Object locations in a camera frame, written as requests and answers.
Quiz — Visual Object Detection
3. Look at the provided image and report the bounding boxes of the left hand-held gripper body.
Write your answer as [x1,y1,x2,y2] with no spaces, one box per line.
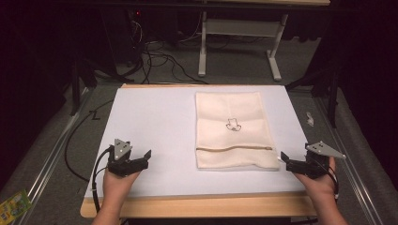
[107,138,141,178]

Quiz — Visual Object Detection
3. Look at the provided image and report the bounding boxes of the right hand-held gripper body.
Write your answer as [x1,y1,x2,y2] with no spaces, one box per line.
[299,141,347,180]

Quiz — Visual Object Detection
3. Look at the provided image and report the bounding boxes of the cream zippered cloth bag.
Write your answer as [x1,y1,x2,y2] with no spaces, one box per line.
[194,91,281,172]

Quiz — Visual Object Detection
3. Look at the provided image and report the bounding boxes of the person's right hand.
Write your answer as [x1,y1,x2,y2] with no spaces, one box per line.
[293,156,338,202]

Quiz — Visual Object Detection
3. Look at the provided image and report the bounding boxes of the person's left hand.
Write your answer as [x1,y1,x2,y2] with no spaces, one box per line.
[101,169,142,208]

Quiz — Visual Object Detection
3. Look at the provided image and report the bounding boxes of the white table mat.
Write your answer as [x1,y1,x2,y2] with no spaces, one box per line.
[84,85,310,199]

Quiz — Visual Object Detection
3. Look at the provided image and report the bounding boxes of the black metal stand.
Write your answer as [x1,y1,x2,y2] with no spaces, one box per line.
[69,57,99,117]
[284,68,342,129]

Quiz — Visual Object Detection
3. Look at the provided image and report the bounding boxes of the black box with red light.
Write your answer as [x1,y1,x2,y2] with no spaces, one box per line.
[126,8,145,65]

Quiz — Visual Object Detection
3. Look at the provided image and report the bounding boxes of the green yellow packet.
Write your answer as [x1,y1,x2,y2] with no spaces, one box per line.
[0,189,34,225]

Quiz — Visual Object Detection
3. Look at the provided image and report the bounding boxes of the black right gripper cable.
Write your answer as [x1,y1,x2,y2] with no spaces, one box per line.
[314,158,341,201]

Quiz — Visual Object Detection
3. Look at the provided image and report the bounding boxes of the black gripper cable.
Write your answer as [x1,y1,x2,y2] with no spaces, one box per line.
[314,158,341,201]
[63,98,115,214]

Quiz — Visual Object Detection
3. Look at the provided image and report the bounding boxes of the metal floor rail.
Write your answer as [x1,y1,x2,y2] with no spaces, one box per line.
[18,87,96,225]
[313,97,387,225]

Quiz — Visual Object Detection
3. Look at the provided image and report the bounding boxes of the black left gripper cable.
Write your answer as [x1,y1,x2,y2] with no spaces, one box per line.
[63,98,115,214]

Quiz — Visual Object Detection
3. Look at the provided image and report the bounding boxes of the black floor cables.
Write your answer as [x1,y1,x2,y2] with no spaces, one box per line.
[125,38,210,85]

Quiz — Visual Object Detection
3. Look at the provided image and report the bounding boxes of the white metal desk frame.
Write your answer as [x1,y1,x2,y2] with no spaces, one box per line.
[197,10,289,83]

